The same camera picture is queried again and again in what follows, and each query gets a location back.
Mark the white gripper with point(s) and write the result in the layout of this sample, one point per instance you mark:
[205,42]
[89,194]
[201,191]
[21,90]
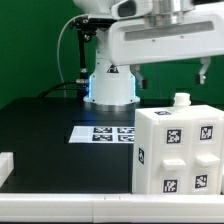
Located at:
[147,31]

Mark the white cabinet body box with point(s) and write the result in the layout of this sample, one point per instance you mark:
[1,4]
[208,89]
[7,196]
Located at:
[150,124]

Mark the white door panel with knob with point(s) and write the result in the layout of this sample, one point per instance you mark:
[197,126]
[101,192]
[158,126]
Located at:
[173,161]

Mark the white cabinet door panel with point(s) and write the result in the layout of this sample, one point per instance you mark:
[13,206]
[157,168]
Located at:
[206,157]

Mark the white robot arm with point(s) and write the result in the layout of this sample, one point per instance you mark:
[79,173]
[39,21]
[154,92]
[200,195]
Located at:
[112,87]

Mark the white marker sheet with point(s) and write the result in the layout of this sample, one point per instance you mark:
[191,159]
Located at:
[102,134]

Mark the black camera on stand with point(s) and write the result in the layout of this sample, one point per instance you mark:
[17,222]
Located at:
[87,27]

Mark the white front fence rail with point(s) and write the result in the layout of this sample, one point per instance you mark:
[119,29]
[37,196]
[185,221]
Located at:
[111,208]

